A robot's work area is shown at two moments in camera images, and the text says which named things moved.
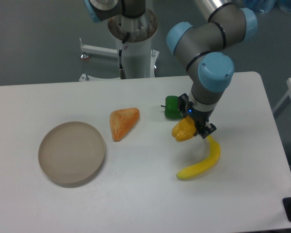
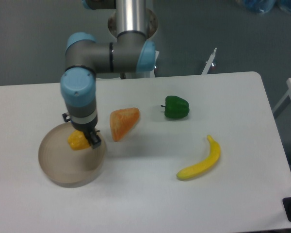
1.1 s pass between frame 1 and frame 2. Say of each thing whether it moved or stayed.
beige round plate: stayed
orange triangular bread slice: stayed
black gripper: moved
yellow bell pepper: moved
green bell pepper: stayed
